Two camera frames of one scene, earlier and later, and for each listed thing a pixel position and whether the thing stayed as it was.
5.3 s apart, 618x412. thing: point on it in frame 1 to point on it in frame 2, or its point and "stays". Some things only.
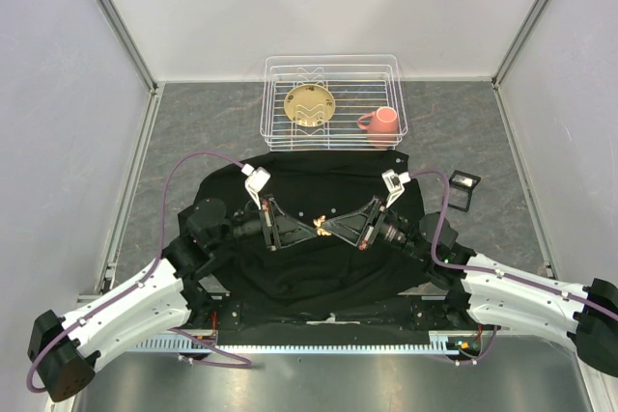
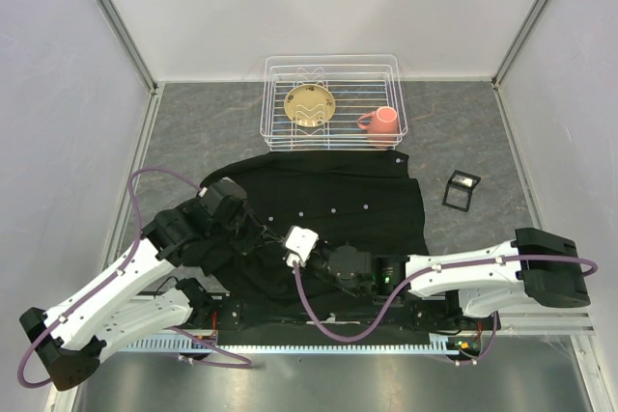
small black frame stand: [461, 186] stays
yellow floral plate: [309, 105] stays
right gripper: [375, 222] to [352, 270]
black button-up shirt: [290, 227] stays
